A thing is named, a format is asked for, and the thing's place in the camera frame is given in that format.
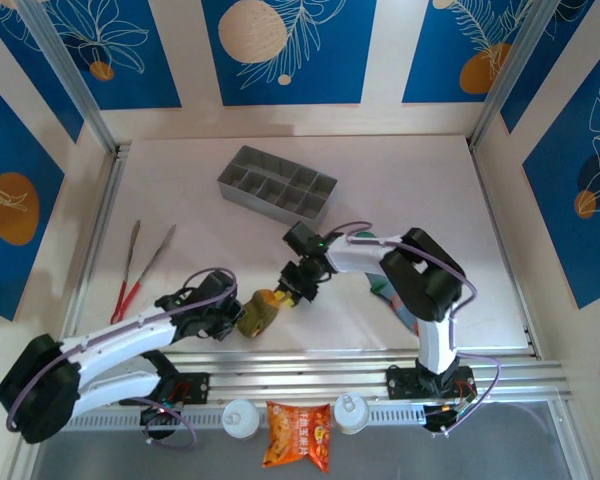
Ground grey divided organizer box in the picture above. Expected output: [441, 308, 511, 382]
[216, 144, 339, 235]

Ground orange snack bag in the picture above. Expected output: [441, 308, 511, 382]
[262, 399, 332, 474]

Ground white pull-tab can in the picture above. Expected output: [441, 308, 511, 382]
[332, 392, 371, 435]

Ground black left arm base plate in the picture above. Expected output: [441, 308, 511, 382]
[118, 372, 211, 407]

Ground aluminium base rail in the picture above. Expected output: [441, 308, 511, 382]
[22, 349, 569, 414]

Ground perforated metal cable tray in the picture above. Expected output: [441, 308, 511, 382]
[42, 407, 429, 434]

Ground metal tongs with red handles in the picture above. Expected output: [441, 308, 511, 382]
[109, 219, 178, 326]

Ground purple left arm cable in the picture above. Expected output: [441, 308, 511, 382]
[5, 267, 239, 450]

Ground black cable connector module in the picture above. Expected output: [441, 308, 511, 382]
[139, 402, 182, 427]
[423, 403, 464, 433]

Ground aluminium side rail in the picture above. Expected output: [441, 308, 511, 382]
[467, 142, 541, 359]
[54, 144, 131, 356]

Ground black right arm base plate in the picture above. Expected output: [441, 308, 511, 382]
[386, 365, 476, 401]

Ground aluminium corner post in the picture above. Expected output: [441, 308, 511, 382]
[467, 0, 564, 151]
[17, 0, 131, 159]

